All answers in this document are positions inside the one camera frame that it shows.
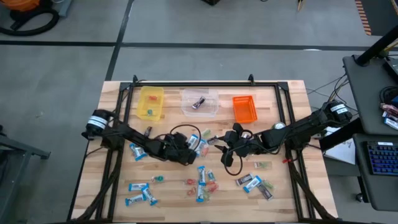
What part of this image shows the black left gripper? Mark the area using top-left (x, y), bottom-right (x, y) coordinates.
top-left (161, 132), bottom-right (197, 166)

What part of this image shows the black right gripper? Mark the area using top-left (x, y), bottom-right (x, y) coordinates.
top-left (215, 123), bottom-right (264, 167)

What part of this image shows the pink dark candy pack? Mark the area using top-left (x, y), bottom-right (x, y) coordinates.
top-left (379, 103), bottom-right (398, 114)

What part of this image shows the blue white candy pack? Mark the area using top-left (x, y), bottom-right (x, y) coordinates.
top-left (384, 118), bottom-right (398, 131)

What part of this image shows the clear plastic container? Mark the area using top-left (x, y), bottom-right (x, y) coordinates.
top-left (180, 88), bottom-right (220, 118)

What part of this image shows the orange plastic basket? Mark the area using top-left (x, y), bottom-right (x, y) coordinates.
top-left (232, 95), bottom-right (259, 124)

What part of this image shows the yellow plastic basket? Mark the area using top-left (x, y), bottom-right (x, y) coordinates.
top-left (136, 85), bottom-right (165, 121)

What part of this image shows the white paper sheet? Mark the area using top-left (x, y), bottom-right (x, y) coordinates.
top-left (323, 126), bottom-right (357, 166)

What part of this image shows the backlit black keyboard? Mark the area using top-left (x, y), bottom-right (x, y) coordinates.
top-left (366, 141), bottom-right (398, 177)

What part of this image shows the grey metal table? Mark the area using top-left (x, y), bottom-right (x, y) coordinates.
top-left (0, 124), bottom-right (52, 224)

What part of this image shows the grey box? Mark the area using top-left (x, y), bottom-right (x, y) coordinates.
top-left (57, 0), bottom-right (73, 18)

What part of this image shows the dark floor mat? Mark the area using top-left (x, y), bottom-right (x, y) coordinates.
top-left (360, 0), bottom-right (398, 37)

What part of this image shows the orange vacuum cleaner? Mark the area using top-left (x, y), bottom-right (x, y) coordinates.
top-left (0, 0), bottom-right (41, 13)

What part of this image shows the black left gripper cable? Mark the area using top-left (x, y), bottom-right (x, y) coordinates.
top-left (169, 124), bottom-right (202, 149)

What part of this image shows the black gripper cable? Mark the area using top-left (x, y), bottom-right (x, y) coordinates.
top-left (223, 149), bottom-right (245, 177)
top-left (169, 124), bottom-right (202, 149)

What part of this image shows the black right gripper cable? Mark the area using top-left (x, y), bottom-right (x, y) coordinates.
top-left (223, 149), bottom-right (245, 177)

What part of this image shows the black aluminium rig frame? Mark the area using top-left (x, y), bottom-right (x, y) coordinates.
top-left (67, 73), bottom-right (340, 224)

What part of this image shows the black cable tangle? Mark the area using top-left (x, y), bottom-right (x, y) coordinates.
top-left (306, 73), bottom-right (360, 113)

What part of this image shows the black coiled cable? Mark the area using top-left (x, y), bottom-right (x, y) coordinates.
top-left (379, 85), bottom-right (398, 105)

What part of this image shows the black vacuum hose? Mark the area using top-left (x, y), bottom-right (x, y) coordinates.
top-left (0, 7), bottom-right (60, 37)

